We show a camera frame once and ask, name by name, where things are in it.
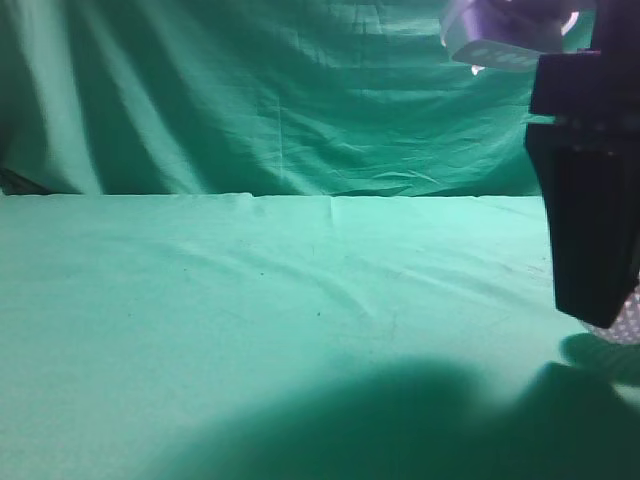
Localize white dimpled golf ball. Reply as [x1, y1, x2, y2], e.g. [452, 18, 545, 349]
[582, 286, 640, 346]

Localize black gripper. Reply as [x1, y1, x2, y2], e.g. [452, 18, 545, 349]
[525, 1, 639, 329]

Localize green backdrop cloth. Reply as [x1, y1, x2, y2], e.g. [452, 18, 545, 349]
[1, 1, 538, 197]

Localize green table cloth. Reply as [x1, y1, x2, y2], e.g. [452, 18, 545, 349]
[1, 194, 639, 479]

